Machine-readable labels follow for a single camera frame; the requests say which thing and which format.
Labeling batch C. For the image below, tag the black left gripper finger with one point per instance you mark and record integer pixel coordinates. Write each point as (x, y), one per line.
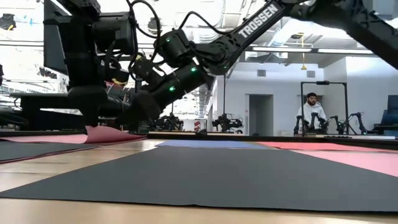
(90, 116)

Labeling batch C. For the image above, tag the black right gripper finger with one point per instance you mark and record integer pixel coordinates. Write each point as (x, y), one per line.
(132, 116)

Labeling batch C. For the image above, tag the pink paper sheet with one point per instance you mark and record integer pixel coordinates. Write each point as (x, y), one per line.
(105, 135)
(367, 161)

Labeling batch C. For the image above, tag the black paper sheet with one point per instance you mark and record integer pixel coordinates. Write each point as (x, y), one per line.
(202, 177)
(31, 152)

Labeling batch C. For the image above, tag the red paper sheet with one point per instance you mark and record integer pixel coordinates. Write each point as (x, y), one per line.
(317, 146)

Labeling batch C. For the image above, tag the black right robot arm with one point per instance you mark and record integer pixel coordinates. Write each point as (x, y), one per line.
(258, 21)

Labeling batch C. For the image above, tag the black background robot arm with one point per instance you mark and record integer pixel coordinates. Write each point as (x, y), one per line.
(357, 116)
(314, 119)

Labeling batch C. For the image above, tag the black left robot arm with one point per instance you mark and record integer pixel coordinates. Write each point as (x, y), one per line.
(81, 46)

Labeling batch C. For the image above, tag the black background robot arms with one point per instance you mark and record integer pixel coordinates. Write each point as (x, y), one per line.
(169, 123)
(227, 124)

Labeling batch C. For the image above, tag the standing desk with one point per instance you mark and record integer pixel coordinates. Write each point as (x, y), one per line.
(37, 101)

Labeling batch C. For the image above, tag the blue paper sheet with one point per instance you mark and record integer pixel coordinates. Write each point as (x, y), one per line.
(211, 144)

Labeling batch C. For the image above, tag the black dome ceiling device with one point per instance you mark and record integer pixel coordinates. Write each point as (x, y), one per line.
(153, 28)

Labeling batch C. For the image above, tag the grey door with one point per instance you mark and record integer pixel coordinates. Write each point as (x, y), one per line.
(261, 115)

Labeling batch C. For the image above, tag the black hanging ceiling device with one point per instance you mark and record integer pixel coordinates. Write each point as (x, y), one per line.
(7, 22)

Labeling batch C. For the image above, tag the long ceiling light panel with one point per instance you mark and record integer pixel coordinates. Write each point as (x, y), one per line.
(345, 51)
(280, 49)

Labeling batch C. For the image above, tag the yellow hanging ceiling pendant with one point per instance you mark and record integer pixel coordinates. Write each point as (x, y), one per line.
(303, 67)

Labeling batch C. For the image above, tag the person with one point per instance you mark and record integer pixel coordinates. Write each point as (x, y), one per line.
(311, 110)

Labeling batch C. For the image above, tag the light background work table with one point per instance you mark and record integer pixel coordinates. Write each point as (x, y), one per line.
(373, 137)

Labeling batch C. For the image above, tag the blue chair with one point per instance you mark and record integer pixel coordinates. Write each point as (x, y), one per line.
(390, 118)

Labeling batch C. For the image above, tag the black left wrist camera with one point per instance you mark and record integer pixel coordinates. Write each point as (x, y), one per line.
(116, 71)

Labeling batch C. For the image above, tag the red white striped post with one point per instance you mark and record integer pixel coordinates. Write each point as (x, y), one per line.
(197, 126)

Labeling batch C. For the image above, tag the small black frame mount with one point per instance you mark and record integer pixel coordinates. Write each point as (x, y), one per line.
(202, 132)

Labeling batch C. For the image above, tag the black background gantry frame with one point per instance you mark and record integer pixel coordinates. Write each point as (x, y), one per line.
(323, 83)
(224, 99)

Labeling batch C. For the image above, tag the silver ventilation duct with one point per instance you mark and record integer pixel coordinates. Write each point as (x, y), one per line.
(207, 36)

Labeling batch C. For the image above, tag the grey wall vent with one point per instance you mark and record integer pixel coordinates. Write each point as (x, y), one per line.
(311, 74)
(261, 73)

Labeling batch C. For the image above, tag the black table frame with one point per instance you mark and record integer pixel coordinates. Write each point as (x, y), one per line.
(357, 141)

